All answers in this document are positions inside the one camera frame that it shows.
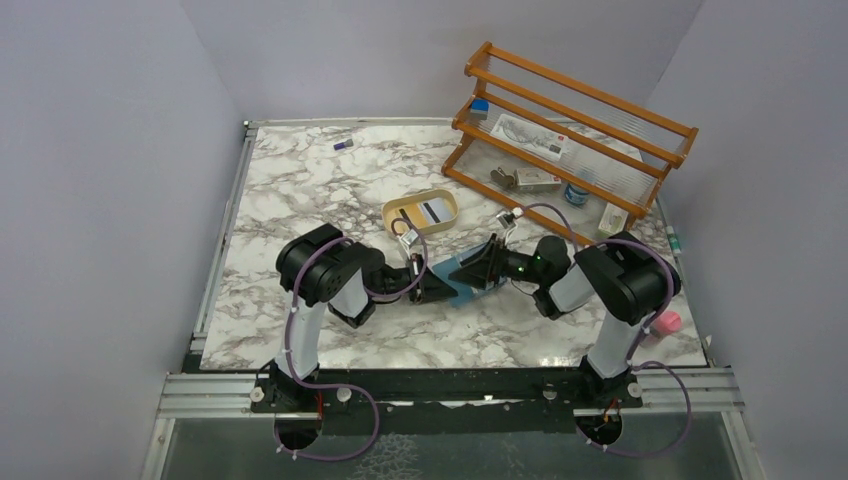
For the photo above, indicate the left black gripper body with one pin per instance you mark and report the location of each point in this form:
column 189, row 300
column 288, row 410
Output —
column 415, row 266

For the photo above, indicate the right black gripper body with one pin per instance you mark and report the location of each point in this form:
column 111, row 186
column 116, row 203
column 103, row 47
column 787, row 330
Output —
column 509, row 264

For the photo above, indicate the blue leather card holder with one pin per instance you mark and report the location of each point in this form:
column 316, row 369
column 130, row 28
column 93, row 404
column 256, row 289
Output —
column 465, row 293

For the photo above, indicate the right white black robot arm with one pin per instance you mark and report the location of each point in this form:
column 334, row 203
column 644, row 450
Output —
column 633, row 282

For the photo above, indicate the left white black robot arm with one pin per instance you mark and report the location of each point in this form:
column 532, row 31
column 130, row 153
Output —
column 324, row 271

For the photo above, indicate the yellow card with black stripe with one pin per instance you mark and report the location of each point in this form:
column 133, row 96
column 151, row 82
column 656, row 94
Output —
column 412, row 212

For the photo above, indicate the grey card with black stripe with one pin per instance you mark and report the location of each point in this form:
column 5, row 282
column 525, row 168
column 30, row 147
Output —
column 436, row 211

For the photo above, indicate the beige oval tray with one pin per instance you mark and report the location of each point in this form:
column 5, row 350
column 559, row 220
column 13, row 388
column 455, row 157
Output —
column 397, row 226

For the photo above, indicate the grey metal clip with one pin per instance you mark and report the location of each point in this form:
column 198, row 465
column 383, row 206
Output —
column 507, row 181

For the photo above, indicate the small grey cardboard box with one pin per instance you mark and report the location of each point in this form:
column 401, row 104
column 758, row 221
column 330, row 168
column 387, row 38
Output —
column 535, row 180

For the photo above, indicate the blue white small jar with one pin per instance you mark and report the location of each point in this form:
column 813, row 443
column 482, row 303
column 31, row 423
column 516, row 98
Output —
column 575, row 195

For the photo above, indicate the small white green box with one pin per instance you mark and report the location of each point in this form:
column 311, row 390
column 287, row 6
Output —
column 613, row 221

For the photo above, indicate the orange wooden shelf rack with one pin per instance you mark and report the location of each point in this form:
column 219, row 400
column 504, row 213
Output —
column 622, row 152

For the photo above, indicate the white printed flat package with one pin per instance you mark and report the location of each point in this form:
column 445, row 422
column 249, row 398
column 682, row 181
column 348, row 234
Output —
column 531, row 138

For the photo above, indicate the small purple white object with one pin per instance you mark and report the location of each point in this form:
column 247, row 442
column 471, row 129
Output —
column 343, row 145

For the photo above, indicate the blue grey block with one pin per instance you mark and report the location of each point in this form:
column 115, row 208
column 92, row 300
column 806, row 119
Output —
column 479, row 109

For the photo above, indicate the green white marker pen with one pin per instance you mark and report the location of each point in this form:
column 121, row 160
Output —
column 673, row 241

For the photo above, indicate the pink bottle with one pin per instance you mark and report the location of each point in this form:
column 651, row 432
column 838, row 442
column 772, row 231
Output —
column 667, row 324

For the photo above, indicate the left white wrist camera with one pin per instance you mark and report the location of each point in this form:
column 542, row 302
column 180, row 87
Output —
column 408, row 240

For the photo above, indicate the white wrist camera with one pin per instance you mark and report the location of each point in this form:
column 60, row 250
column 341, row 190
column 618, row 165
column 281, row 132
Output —
column 408, row 240
column 508, row 218

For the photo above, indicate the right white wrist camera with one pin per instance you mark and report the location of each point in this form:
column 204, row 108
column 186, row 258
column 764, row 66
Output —
column 508, row 218

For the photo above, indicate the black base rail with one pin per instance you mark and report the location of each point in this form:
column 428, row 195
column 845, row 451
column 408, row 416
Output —
column 422, row 401

